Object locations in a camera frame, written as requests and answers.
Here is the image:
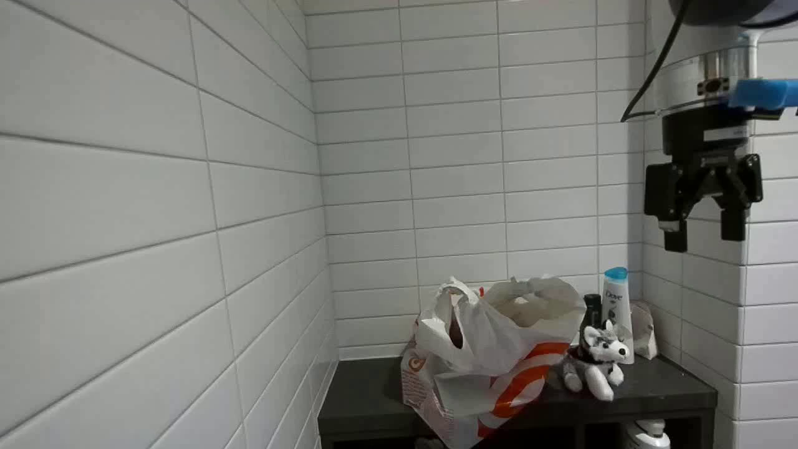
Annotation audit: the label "white bottle in shelf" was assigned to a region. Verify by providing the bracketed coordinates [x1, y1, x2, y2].
[621, 416, 674, 449]

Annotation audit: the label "small white pouch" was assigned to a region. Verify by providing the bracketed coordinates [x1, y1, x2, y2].
[632, 299, 661, 361]

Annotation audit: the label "small black bottle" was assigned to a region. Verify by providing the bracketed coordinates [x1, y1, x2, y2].
[578, 292, 606, 348]

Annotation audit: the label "white grey dog plush toy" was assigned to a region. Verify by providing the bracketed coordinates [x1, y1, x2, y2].
[562, 320, 636, 406]

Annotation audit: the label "white shampoo bottle blue cap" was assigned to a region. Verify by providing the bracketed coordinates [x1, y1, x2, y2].
[601, 265, 639, 367]

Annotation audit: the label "dark shelf unit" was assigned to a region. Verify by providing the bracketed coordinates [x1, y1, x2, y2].
[318, 352, 721, 449]

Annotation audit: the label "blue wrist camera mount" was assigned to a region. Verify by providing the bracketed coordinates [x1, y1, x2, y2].
[726, 74, 798, 115]

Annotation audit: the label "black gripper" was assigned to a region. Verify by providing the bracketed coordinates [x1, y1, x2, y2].
[641, 104, 765, 254]

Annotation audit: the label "white orange plastic bag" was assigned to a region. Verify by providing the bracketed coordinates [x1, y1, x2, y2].
[400, 275, 588, 449]

